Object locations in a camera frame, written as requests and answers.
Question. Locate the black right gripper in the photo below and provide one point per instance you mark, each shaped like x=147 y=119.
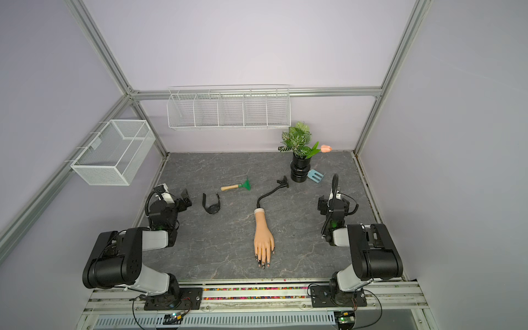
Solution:
x=324 y=205

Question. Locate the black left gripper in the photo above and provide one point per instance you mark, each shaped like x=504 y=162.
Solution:
x=179 y=203

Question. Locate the black wrist watch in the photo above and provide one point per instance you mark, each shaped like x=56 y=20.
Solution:
x=214 y=208

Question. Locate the black gooseneck suction mount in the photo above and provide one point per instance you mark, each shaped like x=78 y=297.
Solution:
x=282 y=183

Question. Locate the mannequin practice hand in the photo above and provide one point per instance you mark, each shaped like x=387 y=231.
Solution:
x=264 y=244

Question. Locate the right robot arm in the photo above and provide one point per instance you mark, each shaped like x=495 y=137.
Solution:
x=373 y=252

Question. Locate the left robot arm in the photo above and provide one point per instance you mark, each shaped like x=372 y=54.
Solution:
x=116 y=257

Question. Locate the pink artificial tulip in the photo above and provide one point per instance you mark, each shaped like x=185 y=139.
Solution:
x=325 y=149

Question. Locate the black glossy vase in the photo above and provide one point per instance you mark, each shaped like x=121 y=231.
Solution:
x=300 y=168

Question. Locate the green artificial plant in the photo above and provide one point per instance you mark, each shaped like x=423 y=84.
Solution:
x=297 y=139

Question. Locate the white wire basket left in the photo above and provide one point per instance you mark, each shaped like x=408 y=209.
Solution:
x=115 y=154

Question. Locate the white wire shelf back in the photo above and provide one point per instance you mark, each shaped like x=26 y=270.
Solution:
x=229 y=107

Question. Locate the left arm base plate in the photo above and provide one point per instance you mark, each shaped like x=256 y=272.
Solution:
x=187 y=298

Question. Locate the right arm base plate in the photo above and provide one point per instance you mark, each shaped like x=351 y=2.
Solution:
x=325 y=296

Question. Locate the aluminium mounting rail base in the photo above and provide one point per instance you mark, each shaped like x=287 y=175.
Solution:
x=267 y=304

